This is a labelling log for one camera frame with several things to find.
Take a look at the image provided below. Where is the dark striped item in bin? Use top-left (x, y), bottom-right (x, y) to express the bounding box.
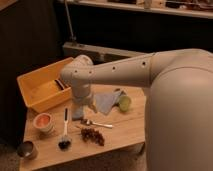
top-left (54, 79), bottom-right (69, 90)

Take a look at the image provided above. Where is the metal pole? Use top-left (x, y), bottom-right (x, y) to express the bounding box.
top-left (64, 0), bottom-right (77, 44)

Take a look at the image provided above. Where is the wooden shelf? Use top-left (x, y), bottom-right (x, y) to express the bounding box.
top-left (56, 0), bottom-right (213, 20)

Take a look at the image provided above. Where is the bunch of dark grapes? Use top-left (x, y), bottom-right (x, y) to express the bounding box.
top-left (81, 128), bottom-right (105, 146)

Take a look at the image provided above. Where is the metal can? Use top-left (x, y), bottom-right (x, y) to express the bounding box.
top-left (17, 141), bottom-right (38, 160)

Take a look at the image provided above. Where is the blue-grey sponge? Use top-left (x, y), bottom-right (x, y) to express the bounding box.
top-left (71, 106), bottom-right (84, 120)

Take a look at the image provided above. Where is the blue-grey cloth towel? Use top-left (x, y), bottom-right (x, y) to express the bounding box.
top-left (94, 90), bottom-right (125, 115)

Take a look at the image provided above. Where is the white handled dish brush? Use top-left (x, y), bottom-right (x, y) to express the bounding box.
top-left (58, 109), bottom-right (71, 150)

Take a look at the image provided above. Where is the orange and white cup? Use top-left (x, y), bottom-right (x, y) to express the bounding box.
top-left (33, 113), bottom-right (54, 134)

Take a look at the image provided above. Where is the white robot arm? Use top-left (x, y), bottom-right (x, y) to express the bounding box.
top-left (60, 49), bottom-right (213, 171)

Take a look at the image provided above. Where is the metal spoon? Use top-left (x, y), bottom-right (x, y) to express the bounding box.
top-left (81, 119), bottom-right (113, 129)

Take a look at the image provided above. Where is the yellow plastic bin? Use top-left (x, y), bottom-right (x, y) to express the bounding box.
top-left (17, 57), bottom-right (72, 113)

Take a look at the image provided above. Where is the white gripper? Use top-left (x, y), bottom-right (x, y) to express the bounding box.
top-left (71, 93), bottom-right (97, 112)

